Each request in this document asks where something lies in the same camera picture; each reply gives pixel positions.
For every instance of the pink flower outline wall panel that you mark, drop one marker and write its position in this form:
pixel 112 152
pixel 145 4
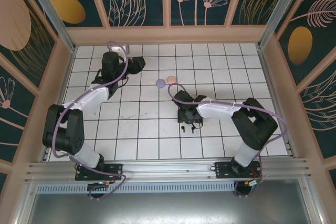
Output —
pixel 13 119

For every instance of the orange oval fern wall panel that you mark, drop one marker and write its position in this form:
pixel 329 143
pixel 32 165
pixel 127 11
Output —
pixel 315 37

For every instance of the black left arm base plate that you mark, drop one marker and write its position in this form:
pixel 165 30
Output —
pixel 80 176

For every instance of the yellow power connector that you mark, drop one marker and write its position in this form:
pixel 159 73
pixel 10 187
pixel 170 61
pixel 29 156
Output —
pixel 251 182
pixel 107 182

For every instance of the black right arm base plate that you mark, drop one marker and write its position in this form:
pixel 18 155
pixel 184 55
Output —
pixel 223 170

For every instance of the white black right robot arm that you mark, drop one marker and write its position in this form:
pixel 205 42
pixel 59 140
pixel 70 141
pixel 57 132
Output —
pixel 218 108

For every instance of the pink earbud charging case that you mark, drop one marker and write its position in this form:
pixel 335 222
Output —
pixel 171 79

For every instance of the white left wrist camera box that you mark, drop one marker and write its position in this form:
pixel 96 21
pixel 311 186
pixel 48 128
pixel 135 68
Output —
pixel 115 49

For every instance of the purple earbud charging case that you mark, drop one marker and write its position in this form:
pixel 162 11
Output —
pixel 160 83

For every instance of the orange disc leaves wall panel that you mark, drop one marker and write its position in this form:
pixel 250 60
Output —
pixel 157 3

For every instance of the grey metal sheet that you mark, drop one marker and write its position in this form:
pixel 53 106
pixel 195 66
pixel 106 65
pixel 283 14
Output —
pixel 168 208

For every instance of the pale oval botanical wall panel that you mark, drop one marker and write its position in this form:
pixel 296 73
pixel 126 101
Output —
pixel 15 24

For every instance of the aluminium frame post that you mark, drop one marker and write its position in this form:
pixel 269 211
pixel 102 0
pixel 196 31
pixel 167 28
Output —
pixel 279 11
pixel 51 11

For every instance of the aluminium mounting rail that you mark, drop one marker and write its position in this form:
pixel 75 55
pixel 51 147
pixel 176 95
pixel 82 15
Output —
pixel 168 169

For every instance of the aluminium side rail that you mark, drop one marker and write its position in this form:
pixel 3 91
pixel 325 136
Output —
pixel 291 148

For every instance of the pink leaf outline wall panel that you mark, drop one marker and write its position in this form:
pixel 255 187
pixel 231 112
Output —
pixel 323 119

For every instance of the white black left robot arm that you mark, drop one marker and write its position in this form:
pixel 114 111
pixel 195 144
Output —
pixel 92 98

